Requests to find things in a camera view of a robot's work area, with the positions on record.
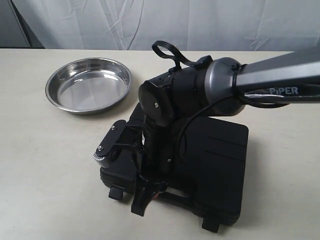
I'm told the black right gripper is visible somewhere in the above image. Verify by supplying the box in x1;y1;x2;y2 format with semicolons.
131;117;175;216

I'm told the black tool case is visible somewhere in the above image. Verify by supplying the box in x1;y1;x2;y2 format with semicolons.
100;105;249;233

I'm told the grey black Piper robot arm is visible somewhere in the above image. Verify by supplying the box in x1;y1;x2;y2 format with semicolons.
131;40;320;216

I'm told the round stainless steel pan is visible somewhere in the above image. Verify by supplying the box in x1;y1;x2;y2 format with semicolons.
45;57;133;116

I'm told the white backdrop curtain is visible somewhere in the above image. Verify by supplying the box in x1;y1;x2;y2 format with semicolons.
14;0;320;51

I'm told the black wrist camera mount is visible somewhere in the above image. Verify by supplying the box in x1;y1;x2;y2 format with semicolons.
93;120;142;169

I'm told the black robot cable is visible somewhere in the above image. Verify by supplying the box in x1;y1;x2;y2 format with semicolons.
151;40;213;69

